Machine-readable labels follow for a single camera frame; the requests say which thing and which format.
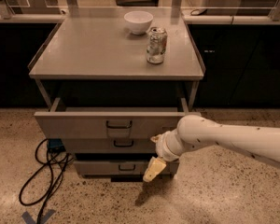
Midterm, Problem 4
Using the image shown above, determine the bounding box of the grey top drawer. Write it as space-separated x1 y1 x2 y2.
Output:
35 98 190 139

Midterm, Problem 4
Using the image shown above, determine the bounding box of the grey drawer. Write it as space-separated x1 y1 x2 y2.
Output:
35 98 190 139
73 159 180 177
63 139 155 154

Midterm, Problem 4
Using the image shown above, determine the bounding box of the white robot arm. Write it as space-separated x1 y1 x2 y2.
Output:
143 113 280 182

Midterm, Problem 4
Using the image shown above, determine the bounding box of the grey metal drawer cabinet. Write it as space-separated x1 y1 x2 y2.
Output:
27 7 206 183

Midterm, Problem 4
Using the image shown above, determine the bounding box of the grey bottom drawer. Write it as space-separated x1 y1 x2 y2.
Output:
73 159 180 177

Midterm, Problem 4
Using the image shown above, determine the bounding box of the grey middle drawer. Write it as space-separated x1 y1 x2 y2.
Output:
63 139 155 154

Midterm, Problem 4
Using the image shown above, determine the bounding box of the crumpled silver soda can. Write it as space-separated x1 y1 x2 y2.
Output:
146 27 167 64

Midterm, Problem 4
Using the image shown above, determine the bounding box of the blue power box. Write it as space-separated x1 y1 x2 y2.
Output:
47 139 65 153

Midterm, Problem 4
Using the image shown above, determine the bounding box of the white ceramic bowl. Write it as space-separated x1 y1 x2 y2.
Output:
124 11 153 35

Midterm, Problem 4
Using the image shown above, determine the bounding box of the white railing ledge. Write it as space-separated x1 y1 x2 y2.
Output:
0 12 280 26

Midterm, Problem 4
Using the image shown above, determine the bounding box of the blue tape floor mark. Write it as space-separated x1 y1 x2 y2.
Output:
21 208 57 224

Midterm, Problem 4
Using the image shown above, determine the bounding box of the black floor cable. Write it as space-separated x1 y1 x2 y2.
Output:
18 138 73 224

